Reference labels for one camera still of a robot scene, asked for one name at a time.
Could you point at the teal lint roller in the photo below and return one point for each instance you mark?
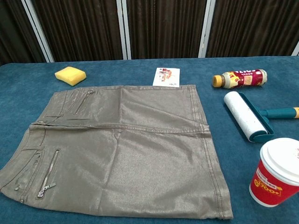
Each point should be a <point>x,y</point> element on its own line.
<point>247,116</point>

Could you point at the white printed card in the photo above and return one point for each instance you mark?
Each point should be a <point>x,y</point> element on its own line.
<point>167,77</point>

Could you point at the grey shiny skirt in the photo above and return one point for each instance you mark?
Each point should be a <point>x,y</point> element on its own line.
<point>130,151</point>

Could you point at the dark folding screen white frames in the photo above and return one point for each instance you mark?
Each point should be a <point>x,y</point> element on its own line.
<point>149,28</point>

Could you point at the yellow sponge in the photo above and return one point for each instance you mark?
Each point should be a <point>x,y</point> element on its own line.
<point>70,75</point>

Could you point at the plastic drink bottle yellow cap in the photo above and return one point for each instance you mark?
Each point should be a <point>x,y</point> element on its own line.
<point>240,78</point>

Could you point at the red paper cup white lid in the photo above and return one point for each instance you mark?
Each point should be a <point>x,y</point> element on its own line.
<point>275,177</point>

